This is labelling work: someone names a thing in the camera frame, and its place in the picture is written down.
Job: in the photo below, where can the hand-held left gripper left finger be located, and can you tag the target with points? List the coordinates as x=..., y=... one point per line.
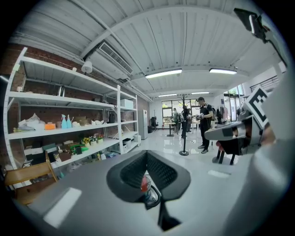
x=124, y=179

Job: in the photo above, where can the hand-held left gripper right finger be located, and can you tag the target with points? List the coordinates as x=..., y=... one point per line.
x=170, y=179

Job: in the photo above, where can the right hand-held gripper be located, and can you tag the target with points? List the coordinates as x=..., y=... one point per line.
x=255, y=106

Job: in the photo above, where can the red vacuum cleaner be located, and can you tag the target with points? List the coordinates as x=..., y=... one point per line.
x=145, y=183

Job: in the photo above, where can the person's right hand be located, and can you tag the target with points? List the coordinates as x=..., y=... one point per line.
x=269, y=136

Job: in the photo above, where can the purple plastic bag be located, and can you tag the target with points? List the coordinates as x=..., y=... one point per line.
x=111, y=154

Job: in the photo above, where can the black coat rack stand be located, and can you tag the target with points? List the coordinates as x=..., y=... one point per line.
x=184, y=152

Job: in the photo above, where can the small white bin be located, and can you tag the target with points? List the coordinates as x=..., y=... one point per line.
x=124, y=148

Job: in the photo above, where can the clothes rack with garments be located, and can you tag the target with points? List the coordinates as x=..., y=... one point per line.
x=222, y=113

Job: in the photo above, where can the large white bin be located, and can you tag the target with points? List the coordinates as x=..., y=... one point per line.
x=127, y=143

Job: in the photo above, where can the wooden high table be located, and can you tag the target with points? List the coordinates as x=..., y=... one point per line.
x=170, y=134

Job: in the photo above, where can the narrow white metal shelf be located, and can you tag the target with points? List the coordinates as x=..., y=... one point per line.
x=130, y=134

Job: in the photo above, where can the ceiling light strip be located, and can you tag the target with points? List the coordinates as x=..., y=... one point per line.
x=167, y=95
x=223, y=71
x=200, y=93
x=163, y=73

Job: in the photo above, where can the red flowers pot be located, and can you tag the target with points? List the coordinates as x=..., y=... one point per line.
x=100, y=138

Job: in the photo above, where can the pale flowers pot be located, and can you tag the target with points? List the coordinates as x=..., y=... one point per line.
x=92, y=141

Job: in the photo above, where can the sunflower pot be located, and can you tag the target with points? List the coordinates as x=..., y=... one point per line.
x=85, y=141

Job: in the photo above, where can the green snack packet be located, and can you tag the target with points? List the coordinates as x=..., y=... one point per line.
x=77, y=148

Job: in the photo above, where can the silver refrigerator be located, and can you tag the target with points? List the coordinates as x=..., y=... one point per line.
x=143, y=124

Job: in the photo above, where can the black office chair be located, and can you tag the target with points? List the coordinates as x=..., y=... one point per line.
x=154, y=122

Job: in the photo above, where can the black jar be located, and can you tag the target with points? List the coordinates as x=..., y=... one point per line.
x=111, y=118

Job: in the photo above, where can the black framed window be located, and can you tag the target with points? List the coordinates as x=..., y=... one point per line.
x=167, y=110

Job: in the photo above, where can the wide white metal shelf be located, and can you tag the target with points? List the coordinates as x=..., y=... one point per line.
x=69, y=131

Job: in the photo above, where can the white boxy appliance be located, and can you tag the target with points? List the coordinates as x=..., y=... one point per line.
x=126, y=103

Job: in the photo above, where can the blue spray bottle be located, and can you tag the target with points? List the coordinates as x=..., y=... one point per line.
x=63, y=122
x=69, y=122

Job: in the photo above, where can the orange tissue box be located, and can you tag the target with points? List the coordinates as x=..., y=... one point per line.
x=50, y=126

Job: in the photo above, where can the wooden step cabinet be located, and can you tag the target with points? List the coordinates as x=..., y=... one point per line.
x=27, y=172

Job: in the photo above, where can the black white patterned card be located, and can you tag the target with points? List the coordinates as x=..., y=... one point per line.
x=26, y=164

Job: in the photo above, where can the white plastic bag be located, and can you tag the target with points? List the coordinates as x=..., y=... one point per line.
x=32, y=123

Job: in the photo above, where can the white round ceiling device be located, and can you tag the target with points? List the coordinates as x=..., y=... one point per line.
x=86, y=66

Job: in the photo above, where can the ceiling air conditioner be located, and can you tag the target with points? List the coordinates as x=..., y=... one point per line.
x=115, y=58

